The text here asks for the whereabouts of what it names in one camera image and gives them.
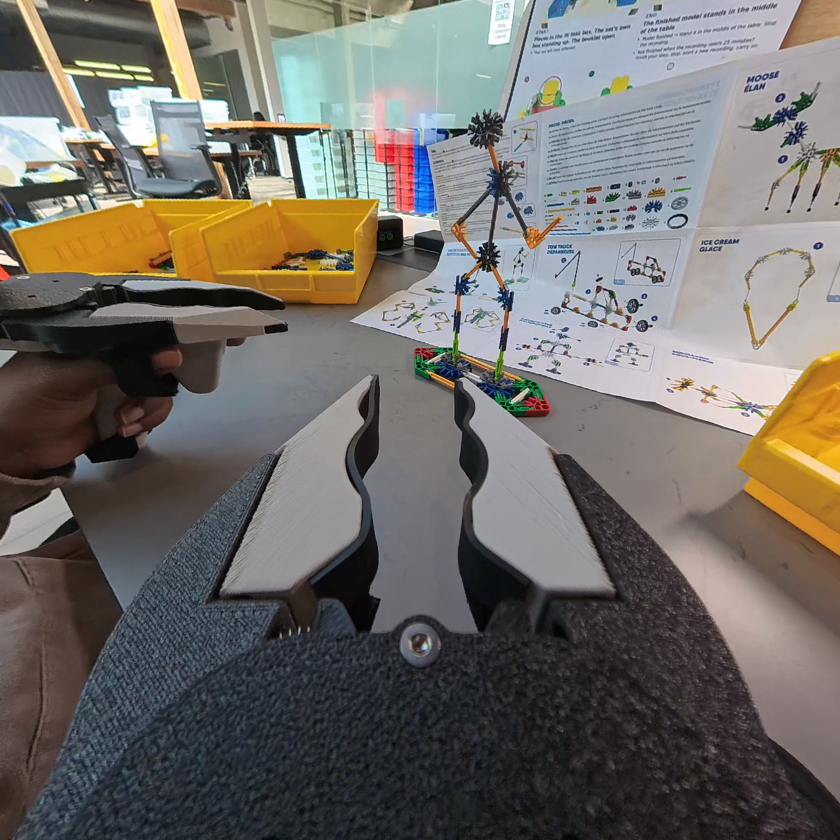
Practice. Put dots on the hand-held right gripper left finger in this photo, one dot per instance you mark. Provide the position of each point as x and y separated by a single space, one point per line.
295 525

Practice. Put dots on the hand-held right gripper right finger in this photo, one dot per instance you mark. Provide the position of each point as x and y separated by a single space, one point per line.
538 525

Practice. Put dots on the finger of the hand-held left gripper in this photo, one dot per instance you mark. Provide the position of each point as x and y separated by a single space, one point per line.
197 294
184 324

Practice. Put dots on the colourful toy rod model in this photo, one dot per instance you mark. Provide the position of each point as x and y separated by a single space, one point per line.
488 256

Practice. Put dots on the person's left forearm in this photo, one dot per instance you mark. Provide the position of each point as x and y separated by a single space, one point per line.
33 499

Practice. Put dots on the white printed task sheet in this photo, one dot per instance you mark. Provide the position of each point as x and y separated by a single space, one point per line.
656 53

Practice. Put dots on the person's left hand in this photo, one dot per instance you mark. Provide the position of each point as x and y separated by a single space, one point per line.
46 407

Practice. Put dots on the yellow plastic bin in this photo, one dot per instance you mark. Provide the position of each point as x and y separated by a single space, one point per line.
92 243
801 446
250 282

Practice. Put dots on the pile of toy building pieces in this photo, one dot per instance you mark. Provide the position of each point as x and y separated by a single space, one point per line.
313 260

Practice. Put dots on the black office chair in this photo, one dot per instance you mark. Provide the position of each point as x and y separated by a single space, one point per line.
177 151

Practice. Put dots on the wooden table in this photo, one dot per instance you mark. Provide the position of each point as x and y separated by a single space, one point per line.
263 127

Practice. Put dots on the black device with green display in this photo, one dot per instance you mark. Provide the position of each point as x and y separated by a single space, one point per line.
390 232

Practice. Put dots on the small black box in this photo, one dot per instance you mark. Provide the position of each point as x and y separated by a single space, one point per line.
429 242

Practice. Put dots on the red plastic crate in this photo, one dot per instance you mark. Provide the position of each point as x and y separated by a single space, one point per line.
407 171

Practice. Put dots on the white folded instruction booklet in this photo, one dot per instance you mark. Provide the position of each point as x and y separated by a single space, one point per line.
709 197

